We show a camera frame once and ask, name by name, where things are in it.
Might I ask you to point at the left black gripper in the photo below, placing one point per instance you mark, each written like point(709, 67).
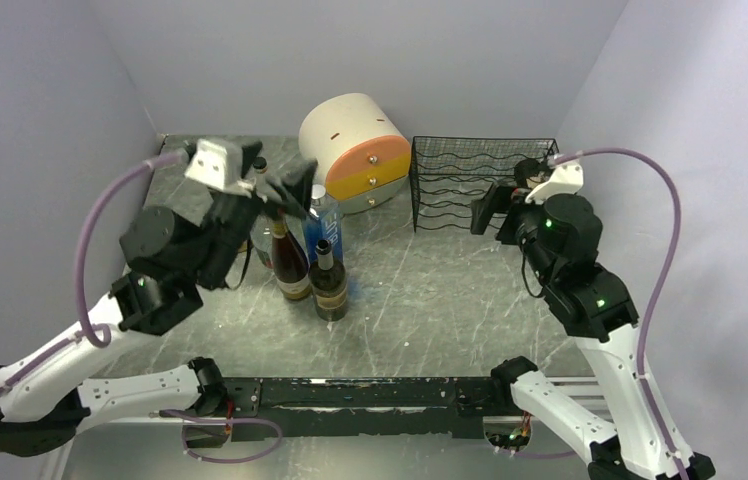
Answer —
point(297, 183)

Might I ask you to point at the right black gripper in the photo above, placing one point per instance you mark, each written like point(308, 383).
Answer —
point(497, 199)

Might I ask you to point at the blue plastic bottle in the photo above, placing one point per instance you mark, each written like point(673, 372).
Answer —
point(322, 223)

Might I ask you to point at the clear bottle white label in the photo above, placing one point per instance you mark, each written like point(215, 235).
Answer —
point(260, 166)

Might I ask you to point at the dark wine bottle gold foil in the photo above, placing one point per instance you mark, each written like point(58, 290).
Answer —
point(290, 265)

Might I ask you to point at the green wine bottle silver foil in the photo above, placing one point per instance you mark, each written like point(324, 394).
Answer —
point(328, 278)

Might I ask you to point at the large clear glass bottle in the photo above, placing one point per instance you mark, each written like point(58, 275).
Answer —
point(261, 238)

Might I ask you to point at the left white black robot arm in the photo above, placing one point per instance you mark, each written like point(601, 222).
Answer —
point(54, 394)

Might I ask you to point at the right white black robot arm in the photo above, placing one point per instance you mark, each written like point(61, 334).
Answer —
point(606, 344)

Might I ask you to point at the dark bottle black cap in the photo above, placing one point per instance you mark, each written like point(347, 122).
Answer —
point(529, 173)

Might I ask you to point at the cream round drawer cabinet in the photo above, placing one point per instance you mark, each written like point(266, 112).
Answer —
point(363, 159)

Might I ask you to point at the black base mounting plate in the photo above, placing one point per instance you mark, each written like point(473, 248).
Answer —
point(461, 407)

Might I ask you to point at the black wire wine rack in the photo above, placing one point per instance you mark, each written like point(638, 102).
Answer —
point(448, 173)

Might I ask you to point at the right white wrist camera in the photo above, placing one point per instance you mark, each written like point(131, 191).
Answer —
point(566, 178)

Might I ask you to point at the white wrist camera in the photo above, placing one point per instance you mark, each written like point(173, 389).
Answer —
point(566, 178)
point(218, 164)

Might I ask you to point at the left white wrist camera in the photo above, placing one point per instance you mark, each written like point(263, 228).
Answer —
point(218, 164)

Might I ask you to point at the aluminium rail frame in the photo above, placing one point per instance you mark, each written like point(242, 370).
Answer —
point(157, 449)

